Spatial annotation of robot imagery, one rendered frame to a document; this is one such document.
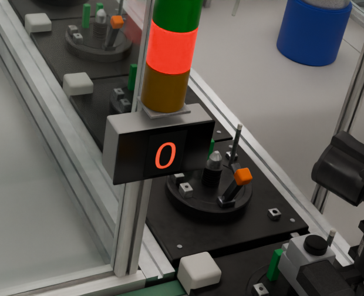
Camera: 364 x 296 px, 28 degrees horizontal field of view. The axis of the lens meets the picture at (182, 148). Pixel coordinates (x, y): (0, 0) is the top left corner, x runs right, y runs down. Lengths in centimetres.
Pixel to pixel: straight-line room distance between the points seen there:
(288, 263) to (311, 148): 60
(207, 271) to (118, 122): 29
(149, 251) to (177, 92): 34
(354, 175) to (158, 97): 23
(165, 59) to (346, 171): 23
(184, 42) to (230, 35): 114
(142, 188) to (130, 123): 13
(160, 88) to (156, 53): 4
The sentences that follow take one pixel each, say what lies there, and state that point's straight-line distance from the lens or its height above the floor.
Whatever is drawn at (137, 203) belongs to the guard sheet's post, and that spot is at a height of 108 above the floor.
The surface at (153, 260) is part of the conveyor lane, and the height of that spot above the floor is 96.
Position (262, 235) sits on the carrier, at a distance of 113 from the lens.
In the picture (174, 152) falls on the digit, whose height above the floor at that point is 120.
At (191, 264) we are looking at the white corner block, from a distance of 103.
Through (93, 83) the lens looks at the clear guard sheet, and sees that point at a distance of 82.
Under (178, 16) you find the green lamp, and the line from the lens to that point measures 76.
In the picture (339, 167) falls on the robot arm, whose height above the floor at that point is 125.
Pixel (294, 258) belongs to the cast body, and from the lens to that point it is 97.
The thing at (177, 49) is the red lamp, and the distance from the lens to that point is 78.
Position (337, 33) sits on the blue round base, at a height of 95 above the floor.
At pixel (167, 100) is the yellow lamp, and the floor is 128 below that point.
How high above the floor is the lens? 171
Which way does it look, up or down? 35 degrees down
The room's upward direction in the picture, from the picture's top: 11 degrees clockwise
